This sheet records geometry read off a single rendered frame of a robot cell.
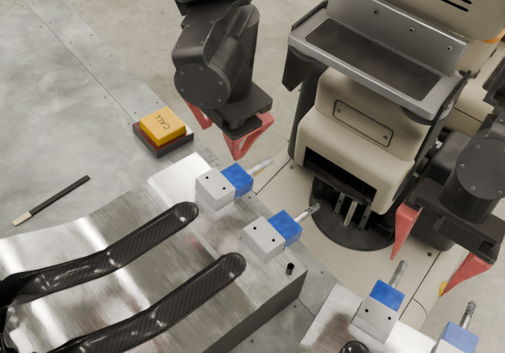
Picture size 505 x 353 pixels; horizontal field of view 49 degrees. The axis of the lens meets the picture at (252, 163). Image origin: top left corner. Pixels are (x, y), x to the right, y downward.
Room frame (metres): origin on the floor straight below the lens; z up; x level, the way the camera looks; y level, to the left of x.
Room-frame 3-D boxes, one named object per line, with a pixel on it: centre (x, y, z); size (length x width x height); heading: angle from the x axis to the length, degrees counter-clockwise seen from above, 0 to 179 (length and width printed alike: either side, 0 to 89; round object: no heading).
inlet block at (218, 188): (0.51, 0.02, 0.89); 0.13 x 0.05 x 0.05; 137
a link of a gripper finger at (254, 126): (0.47, 0.03, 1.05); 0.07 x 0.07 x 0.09; 47
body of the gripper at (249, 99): (0.49, 0.04, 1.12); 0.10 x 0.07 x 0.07; 47
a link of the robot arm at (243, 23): (0.48, 0.04, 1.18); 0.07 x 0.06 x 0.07; 170
